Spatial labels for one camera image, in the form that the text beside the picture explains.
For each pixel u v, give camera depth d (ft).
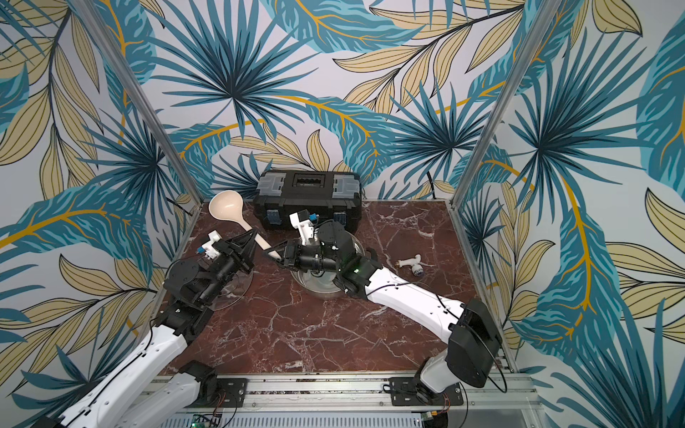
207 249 2.17
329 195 3.27
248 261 2.10
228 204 2.40
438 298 1.52
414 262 3.24
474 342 1.35
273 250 2.09
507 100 2.81
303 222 2.08
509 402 2.41
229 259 2.01
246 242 2.09
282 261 1.97
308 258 1.95
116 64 2.51
